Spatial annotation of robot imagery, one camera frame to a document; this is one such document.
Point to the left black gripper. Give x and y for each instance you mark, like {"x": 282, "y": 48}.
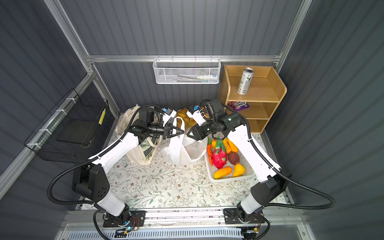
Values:
{"x": 168, "y": 132}

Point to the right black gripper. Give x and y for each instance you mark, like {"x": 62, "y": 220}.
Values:
{"x": 198, "y": 135}

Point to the white lemon-print plastic bag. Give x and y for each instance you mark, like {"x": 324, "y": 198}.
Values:
{"x": 182, "y": 150}

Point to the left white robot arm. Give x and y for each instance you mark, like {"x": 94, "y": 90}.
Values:
{"x": 90, "y": 179}

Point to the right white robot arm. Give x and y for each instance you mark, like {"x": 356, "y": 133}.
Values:
{"x": 270, "y": 184}

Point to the purple snack packet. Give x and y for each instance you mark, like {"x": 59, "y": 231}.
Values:
{"x": 238, "y": 106}

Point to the pink dragon fruit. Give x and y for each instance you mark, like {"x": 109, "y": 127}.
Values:
{"x": 219, "y": 153}

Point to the dark red passion fruit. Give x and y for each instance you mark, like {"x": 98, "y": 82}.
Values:
{"x": 233, "y": 158}

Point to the wooden shelf unit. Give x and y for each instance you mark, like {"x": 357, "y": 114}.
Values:
{"x": 264, "y": 95}

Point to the toothpaste tube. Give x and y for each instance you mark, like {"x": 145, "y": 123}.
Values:
{"x": 201, "y": 78}

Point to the yellow corn cob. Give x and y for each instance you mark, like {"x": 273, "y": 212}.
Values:
{"x": 223, "y": 172}

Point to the yellow pear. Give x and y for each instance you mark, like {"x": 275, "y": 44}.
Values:
{"x": 239, "y": 170}

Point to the right silver drink can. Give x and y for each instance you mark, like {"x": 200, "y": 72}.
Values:
{"x": 245, "y": 81}

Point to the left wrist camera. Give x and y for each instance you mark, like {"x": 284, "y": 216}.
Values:
{"x": 168, "y": 114}

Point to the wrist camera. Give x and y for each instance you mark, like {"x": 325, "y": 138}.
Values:
{"x": 168, "y": 114}
{"x": 197, "y": 114}

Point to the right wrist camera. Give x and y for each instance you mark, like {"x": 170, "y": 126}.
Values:
{"x": 197, "y": 114}

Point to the white wire wall basket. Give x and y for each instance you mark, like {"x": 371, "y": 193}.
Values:
{"x": 167, "y": 71}

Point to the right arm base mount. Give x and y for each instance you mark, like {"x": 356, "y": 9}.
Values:
{"x": 234, "y": 216}

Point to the black wire wall basket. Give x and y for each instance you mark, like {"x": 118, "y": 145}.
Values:
{"x": 76, "y": 131}

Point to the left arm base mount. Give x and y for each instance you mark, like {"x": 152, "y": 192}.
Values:
{"x": 126, "y": 219}

